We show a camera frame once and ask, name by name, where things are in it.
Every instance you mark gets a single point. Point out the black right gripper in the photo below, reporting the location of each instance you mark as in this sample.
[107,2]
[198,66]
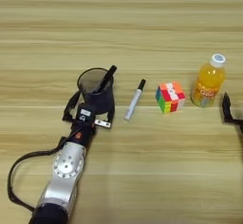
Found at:
[239,122]

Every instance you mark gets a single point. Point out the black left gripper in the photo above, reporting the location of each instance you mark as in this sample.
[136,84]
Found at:
[88,130]

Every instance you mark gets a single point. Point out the black mesh pen cup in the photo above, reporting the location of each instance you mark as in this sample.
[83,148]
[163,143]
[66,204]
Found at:
[101,101]

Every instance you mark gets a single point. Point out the black marker pen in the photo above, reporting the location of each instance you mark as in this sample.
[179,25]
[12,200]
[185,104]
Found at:
[109,74]

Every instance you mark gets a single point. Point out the white marker with black cap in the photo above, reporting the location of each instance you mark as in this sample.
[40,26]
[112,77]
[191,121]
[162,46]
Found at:
[134,102]

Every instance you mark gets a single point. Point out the colourful puzzle cube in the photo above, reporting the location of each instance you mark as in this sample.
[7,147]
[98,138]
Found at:
[171,96]

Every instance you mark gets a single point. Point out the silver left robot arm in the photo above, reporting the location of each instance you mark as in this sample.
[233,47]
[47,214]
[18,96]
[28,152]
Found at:
[65,167]

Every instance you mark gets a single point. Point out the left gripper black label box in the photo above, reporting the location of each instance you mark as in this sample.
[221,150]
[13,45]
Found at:
[85,113]

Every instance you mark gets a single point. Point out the orange juice bottle white cap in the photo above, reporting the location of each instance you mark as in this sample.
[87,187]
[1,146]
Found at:
[209,82]

